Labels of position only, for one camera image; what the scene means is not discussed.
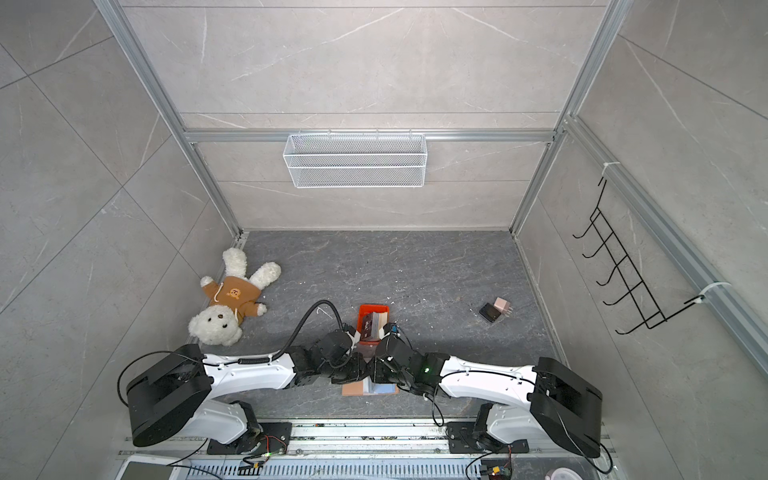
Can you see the tan leather card holder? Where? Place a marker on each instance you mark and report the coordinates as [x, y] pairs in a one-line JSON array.
[[368, 388]]

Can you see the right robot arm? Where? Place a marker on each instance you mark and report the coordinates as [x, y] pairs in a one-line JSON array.
[[546, 400]]

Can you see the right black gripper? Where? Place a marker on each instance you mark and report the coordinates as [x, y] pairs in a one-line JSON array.
[[376, 370]]

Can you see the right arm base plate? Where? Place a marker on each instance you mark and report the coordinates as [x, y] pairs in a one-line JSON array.
[[467, 438]]

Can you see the aluminium rail frame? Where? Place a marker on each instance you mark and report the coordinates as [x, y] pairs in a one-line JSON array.
[[379, 449]]

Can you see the white wire mesh basket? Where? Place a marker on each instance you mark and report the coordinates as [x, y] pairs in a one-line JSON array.
[[356, 160]]

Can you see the white tablet device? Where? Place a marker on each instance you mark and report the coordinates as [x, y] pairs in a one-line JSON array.
[[148, 467]]

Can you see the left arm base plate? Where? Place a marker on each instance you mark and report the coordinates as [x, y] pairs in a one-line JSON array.
[[273, 438]]

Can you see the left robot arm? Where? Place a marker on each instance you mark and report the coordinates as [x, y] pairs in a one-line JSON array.
[[182, 394]]

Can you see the red plastic tray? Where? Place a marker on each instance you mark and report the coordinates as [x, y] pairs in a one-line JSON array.
[[371, 321]]

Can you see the small black pink box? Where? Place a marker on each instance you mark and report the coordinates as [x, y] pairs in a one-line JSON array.
[[495, 311]]

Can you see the white teddy bear brown shirt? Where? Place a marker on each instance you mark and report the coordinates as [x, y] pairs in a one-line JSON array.
[[232, 300]]

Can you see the white round object bottom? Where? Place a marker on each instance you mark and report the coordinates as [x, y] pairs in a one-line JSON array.
[[563, 473]]

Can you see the black wire hook rack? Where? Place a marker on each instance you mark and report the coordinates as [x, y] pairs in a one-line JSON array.
[[625, 272]]

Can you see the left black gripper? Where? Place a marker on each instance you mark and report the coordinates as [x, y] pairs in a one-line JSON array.
[[362, 371]]

